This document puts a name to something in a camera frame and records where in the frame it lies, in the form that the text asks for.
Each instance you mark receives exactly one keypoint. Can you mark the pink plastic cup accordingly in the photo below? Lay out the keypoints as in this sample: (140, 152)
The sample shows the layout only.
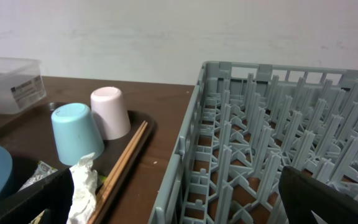
(110, 112)

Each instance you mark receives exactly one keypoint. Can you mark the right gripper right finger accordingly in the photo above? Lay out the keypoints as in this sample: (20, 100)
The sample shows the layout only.
(304, 196)

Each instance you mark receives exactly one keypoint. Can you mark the left wooden chopstick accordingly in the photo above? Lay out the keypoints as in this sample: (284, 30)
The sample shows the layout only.
(101, 202)

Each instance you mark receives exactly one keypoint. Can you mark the clear plastic bin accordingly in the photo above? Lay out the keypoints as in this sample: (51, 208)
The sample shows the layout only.
(21, 84)

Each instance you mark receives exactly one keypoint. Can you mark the right wooden chopstick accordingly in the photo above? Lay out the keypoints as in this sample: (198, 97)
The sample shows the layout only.
(122, 161)

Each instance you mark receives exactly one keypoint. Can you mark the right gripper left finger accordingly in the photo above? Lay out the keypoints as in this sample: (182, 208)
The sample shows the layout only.
(52, 194)

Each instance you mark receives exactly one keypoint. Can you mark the light blue plastic cup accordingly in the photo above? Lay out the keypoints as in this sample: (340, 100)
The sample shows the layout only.
(76, 133)

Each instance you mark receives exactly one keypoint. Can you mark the wooden chopstick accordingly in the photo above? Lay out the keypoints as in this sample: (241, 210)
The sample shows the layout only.
(122, 161)
(101, 202)

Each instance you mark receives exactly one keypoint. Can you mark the crumpled white tissue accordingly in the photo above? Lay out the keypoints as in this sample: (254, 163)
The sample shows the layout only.
(85, 181)

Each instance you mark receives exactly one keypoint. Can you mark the grey dishwasher rack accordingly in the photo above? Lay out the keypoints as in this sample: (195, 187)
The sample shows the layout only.
(244, 123)

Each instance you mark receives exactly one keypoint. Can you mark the brown serving tray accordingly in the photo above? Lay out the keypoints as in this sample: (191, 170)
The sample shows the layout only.
(28, 137)

